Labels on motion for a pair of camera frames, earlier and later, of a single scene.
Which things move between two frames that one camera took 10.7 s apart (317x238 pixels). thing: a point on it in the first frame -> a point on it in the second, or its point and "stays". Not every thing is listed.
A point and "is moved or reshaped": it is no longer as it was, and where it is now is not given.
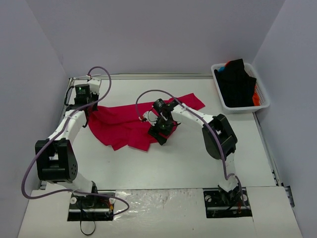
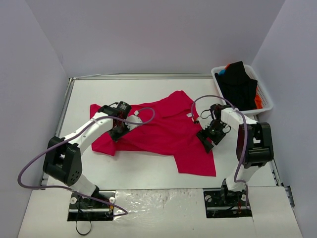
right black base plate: [220, 204] stays
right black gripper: [157, 135] -> [208, 137]
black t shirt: [237, 86] stays
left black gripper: [87, 115] -> [118, 132]
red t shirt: [120, 123] is moved or reshaped
